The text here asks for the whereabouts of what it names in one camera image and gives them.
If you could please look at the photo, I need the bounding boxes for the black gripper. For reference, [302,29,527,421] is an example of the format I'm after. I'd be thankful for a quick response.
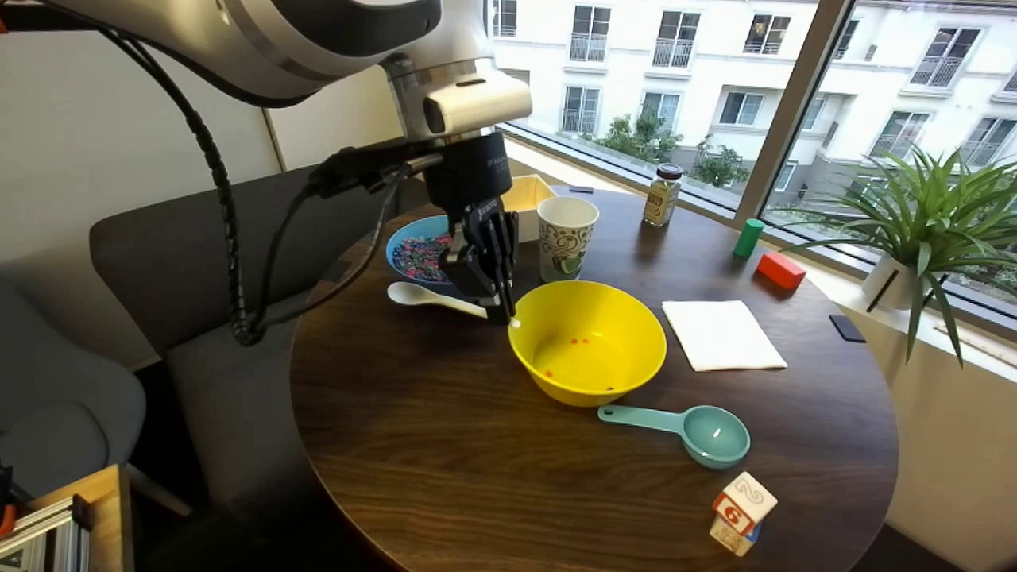
[423,128,525,325]

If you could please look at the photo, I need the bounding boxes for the white plastic spoon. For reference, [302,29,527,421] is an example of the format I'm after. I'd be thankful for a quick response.
[385,280,491,325]

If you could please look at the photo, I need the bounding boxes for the printed paper cup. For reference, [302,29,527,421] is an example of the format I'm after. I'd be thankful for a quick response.
[535,192,603,282]

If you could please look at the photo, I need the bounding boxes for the blue bowl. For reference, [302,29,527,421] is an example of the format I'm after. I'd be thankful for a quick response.
[380,211,472,294]

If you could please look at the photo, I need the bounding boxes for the yellow bowl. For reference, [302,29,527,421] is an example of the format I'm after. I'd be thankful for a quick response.
[504,275,670,410]

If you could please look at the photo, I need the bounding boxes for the teal measuring scoop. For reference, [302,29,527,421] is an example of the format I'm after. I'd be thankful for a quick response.
[595,400,752,474]

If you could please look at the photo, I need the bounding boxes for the white wooden box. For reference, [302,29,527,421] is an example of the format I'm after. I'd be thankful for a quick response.
[501,172,559,243]

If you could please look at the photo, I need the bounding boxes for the colourful beads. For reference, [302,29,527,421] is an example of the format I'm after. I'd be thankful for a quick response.
[392,231,458,287]

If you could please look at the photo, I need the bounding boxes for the white paper napkin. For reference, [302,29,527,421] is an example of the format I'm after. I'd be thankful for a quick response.
[662,294,792,374]

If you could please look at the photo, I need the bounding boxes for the green block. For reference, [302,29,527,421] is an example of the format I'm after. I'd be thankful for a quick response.
[735,216,767,259]

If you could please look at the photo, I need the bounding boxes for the red block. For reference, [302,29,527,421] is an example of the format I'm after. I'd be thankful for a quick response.
[752,251,810,294]

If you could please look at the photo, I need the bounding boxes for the dark grey sofa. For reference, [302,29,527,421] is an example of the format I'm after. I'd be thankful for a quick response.
[89,166,449,517]

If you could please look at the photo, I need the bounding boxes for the small white printed cube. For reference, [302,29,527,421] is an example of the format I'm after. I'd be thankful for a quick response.
[706,470,780,558]

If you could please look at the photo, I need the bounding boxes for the black table edge pad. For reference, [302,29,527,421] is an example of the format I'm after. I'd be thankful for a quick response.
[826,311,868,342]

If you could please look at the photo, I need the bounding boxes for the white plant pot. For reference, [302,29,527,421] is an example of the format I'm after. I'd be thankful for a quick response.
[858,251,923,318]

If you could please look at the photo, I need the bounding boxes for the green potted plant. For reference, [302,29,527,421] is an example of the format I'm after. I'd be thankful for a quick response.
[814,145,1017,368]

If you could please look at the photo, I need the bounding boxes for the grey chair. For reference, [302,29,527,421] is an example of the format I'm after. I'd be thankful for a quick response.
[0,280,148,501]

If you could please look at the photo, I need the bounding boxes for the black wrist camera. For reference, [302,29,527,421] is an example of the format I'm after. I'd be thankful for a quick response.
[308,138,449,202]

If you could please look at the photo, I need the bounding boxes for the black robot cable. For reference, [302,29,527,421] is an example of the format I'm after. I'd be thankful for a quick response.
[96,26,430,350]

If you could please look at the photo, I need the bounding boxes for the grey window frame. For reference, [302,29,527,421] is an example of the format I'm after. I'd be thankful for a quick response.
[479,0,1017,333]

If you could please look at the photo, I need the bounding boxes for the aluminium frame stand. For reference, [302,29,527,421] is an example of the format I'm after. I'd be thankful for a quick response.
[0,460,136,572]

